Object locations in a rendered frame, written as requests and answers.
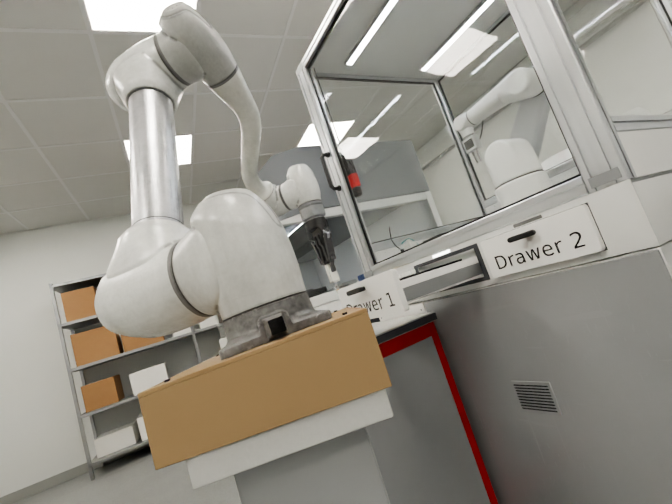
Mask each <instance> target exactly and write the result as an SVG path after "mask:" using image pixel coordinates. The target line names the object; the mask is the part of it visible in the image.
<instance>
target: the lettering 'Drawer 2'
mask: <svg viewBox="0 0 672 504"><path fill-rule="evenodd" d="M573 234H578V236H579V238H578V241H577V243H576V245H575V247H574V248H575V249H576V248H580V247H583V246H585V244H584V245H580V246H577V245H578V243H579V241H580V239H581V234H580V233H579V232H573V233H571V234H569V235H570V236H571V235H573ZM546 246H549V247H550V249H547V250H544V248H545V247H546ZM552 249H553V248H552V246H550V245H548V244H547V245H544V246H543V248H542V251H543V253H544V254H545V255H546V256H551V255H553V254H554V252H553V253H552V254H546V253H545V251H549V250H552ZM532 251H533V252H532ZM525 252H526V253H527V255H528V256H529V258H530V259H531V261H532V260H534V259H533V253H534V254H535V256H536V257H537V259H539V258H540V256H539V248H537V254H536V253H535V252H534V250H533V249H531V256H532V258H531V256H530V255H529V253H528V252H527V251H525ZM519 254H520V255H522V256H521V257H518V258H517V262H518V263H519V264H522V263H523V262H526V260H525V258H524V255H523V254H522V253H517V254H515V256H517V255H519ZM537 255H538V256H537ZM498 257H502V258H503V259H504V261H505V265H504V266H503V267H501V268H500V266H499V264H498V261H497V258H498ZM494 258H495V260H496V263H497V266H498V268H499V269H503V268H505V267H506V266H507V262H506V259H505V258H504V257H503V256H496V257H494ZM520 258H523V261H522V262H519V259H520Z"/></svg>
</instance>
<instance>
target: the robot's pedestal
mask: <svg viewBox="0 0 672 504"><path fill-rule="evenodd" d="M391 417H393V411H392V408H391V405H390V402H389V399H388V396H387V393H386V390H385V389H383V390H380V391H377V392H374V393H371V394H369V395H366V396H363V397H360V398H357V399H355V400H352V401H349V402H346V403H343V404H341V405H338V406H335V407H332V408H329V409H327V410H324V411H321V412H318V413H315V414H313V415H310V416H307V417H304V418H301V419H299V420H296V421H293V422H290V423H287V424H285V425H282V426H279V427H276V428H273V429H271V430H268V431H265V432H262V433H259V434H257V435H254V436H251V437H248V438H245V439H242V440H240V441H237V442H234V443H231V444H228V445H226V446H223V447H220V448H217V449H214V450H212V451H209V452H206V453H203V454H200V455H198V456H195V457H192V458H189V459H186V463H187V467H188V471H189V475H190V479H191V483H192V487H193V489H196V488H199V487H202V486H205V485H207V484H210V483H213V482H216V481H218V480H221V479H224V478H227V477H229V476H232V475H234V479H235V482H236V486H237V490H238V494H239V497H240V501H241V504H390V501H389V497H388V494H387V491H386V488H385V485H384V482H383V479H382V475H381V472H380V469H379V466H378V463H377V460H376V457H375V453H374V450H373V447H372V444H371V441H370V438H369V435H368V431H367V428H366V426H369V425H372V424H374V423H377V422H380V421H383V420H385V419H388V418H391Z"/></svg>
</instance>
